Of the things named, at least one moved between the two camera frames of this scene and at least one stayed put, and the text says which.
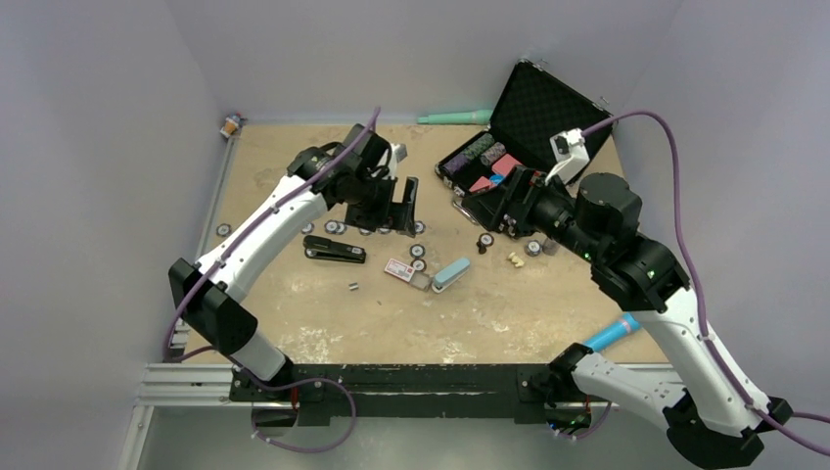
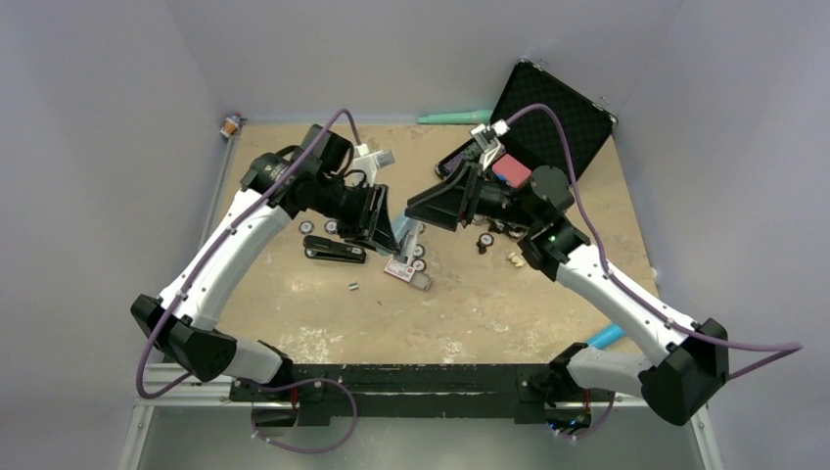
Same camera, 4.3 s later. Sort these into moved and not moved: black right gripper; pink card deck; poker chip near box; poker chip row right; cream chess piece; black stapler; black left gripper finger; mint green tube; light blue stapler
Moved: light blue stapler; black left gripper finger; black right gripper
Not moved: mint green tube; poker chip near box; poker chip row right; pink card deck; cream chess piece; black stapler
